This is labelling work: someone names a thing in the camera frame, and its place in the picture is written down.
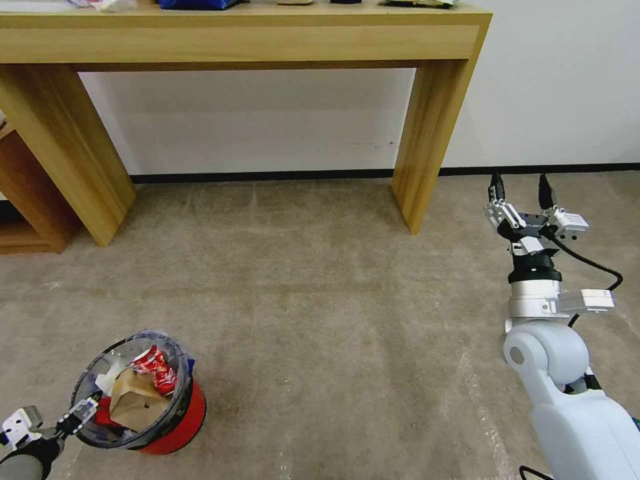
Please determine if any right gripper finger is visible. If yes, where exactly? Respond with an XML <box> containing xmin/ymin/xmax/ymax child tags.
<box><xmin>537</xmin><ymin>173</ymin><xmax>590</xmax><ymax>243</ymax></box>
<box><xmin>483</xmin><ymin>171</ymin><xmax>523</xmax><ymax>238</ymax></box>

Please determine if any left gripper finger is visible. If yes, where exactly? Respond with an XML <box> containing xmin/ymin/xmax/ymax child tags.
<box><xmin>0</xmin><ymin>405</ymin><xmax>44</xmax><ymax>446</ymax></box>
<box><xmin>55</xmin><ymin>394</ymin><xmax>101</xmax><ymax>437</ymax></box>

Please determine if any red round trash bin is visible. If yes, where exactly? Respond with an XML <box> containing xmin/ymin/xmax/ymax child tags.
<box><xmin>69</xmin><ymin>327</ymin><xmax>209</xmax><ymax>456</ymax></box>

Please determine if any translucent bin liner bag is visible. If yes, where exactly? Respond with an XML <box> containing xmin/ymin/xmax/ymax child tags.
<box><xmin>69</xmin><ymin>327</ymin><xmax>197</xmax><ymax>451</ymax></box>

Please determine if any white crumpled paper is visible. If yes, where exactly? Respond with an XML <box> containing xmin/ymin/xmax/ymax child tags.
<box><xmin>93</xmin><ymin>355</ymin><xmax>132</xmax><ymax>399</ymax></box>

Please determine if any brown paper bag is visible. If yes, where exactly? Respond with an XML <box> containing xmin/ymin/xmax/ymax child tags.
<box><xmin>108</xmin><ymin>367</ymin><xmax>172</xmax><ymax>434</ymax></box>

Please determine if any red crumpled snack wrapper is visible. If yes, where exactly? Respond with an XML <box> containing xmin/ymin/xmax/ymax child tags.
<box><xmin>129</xmin><ymin>345</ymin><xmax>181</xmax><ymax>397</ymax></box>

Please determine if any black baseboard strip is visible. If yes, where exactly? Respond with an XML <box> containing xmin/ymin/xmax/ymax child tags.
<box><xmin>127</xmin><ymin>163</ymin><xmax>640</xmax><ymax>184</ymax></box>

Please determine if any brown wooden shelf unit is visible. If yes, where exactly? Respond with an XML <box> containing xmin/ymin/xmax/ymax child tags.
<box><xmin>0</xmin><ymin>117</ymin><xmax>84</xmax><ymax>256</ymax></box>

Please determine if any light wooden console table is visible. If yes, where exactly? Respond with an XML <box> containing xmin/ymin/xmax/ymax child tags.
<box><xmin>0</xmin><ymin>0</ymin><xmax>494</xmax><ymax>249</ymax></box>

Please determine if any blue snack bag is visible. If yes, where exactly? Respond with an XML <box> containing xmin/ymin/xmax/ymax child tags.
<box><xmin>158</xmin><ymin>0</ymin><xmax>251</xmax><ymax>11</ymax></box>

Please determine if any white plastic wrapper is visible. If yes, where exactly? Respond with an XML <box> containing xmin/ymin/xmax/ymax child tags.
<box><xmin>67</xmin><ymin>0</ymin><xmax>139</xmax><ymax>14</ymax></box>

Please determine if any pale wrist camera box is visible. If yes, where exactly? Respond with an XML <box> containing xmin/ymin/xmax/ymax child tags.
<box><xmin>509</xmin><ymin>235</ymin><xmax>547</xmax><ymax>257</ymax></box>

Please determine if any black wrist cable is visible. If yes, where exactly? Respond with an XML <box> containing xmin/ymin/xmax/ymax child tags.
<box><xmin>547</xmin><ymin>237</ymin><xmax>625</xmax><ymax>329</ymax></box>

